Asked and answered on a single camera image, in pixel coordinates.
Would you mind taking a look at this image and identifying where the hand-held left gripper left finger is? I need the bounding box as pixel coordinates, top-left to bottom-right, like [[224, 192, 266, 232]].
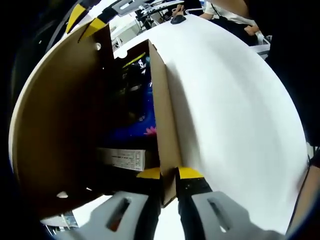
[[69, 166, 162, 240]]

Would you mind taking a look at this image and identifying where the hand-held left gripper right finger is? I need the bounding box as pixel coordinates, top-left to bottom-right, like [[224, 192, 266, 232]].
[[174, 166, 279, 240]]

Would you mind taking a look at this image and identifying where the white printed carton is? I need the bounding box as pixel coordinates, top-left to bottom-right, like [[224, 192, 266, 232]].
[[96, 147, 147, 173]]

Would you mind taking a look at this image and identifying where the blue soft tissue pack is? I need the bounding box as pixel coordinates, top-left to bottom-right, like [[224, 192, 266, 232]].
[[107, 74, 159, 142]]

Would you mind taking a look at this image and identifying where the brown cardboard shoe box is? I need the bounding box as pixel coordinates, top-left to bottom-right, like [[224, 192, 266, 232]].
[[8, 23, 185, 224]]

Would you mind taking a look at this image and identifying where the black computer mouse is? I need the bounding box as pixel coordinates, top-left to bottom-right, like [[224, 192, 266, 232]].
[[170, 14, 187, 25]]

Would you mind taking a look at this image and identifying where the person's dark clothed body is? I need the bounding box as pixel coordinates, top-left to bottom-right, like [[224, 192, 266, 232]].
[[249, 0, 320, 146]]

